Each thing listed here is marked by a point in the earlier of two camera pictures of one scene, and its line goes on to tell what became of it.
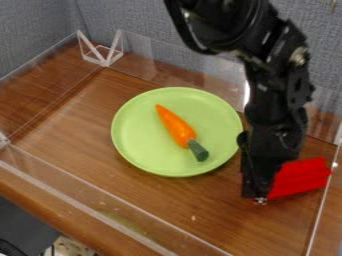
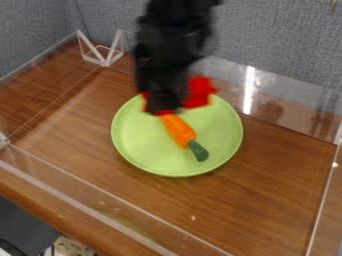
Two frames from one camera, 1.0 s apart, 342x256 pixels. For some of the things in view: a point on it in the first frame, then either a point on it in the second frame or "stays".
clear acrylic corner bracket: [101, 54] stays
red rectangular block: [300, 176] -> [195, 97]
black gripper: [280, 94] -> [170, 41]
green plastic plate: [147, 143] stays
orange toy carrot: [183, 133] stays
